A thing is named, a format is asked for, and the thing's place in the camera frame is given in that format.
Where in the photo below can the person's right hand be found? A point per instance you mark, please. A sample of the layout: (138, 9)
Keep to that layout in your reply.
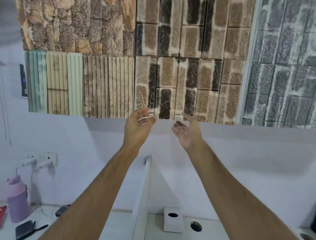
(190, 136)

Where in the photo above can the person's left hand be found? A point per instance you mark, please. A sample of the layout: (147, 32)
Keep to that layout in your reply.
(134, 131)

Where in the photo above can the person's right thumb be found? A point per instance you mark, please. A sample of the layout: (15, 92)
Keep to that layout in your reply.
(188, 118)

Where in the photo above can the person's left thumb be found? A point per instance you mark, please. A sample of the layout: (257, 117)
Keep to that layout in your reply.
(142, 111)

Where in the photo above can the person's left forearm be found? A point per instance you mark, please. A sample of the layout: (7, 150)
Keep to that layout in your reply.
(98, 195)

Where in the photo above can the person's right forearm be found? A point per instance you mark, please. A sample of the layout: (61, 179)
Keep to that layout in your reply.
(234, 197)

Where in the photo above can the white desk divider panel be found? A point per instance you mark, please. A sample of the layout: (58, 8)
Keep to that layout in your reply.
(143, 197)

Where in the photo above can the white tissue box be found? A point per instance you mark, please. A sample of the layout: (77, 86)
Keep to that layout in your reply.
(172, 221)

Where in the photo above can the white charger plug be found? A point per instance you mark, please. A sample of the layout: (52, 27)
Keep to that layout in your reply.
(29, 162)
(45, 164)

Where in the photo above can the black phone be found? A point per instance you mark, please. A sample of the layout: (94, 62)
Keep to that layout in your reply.
(61, 211)

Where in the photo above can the purple water bottle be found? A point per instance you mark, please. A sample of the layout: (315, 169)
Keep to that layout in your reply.
(17, 200)

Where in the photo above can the black object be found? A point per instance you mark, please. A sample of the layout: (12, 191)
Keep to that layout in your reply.
(313, 223)

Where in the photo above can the black hairbrush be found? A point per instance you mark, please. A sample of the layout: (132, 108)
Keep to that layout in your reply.
(24, 230)

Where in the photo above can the red object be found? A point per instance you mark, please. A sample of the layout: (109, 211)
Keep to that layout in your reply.
(2, 216)

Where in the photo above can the brown brick wall panel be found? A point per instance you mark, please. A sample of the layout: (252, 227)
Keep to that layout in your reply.
(192, 84)
(197, 27)

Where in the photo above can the brown slat wall panel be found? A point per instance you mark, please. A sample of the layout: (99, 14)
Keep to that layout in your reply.
(108, 86)

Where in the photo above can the green cream slat wall panel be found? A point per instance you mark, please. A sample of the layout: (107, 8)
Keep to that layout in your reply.
(56, 84)

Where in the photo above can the white wall socket plate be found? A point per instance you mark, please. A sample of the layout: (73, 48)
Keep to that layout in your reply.
(49, 156)

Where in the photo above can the grey brick wall panel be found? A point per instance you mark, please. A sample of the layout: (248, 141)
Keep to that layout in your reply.
(281, 69)

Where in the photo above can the rough brown stone wall panel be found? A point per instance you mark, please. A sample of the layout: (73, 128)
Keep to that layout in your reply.
(79, 24)

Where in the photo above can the blue wall poster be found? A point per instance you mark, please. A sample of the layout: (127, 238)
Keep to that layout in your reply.
(22, 81)

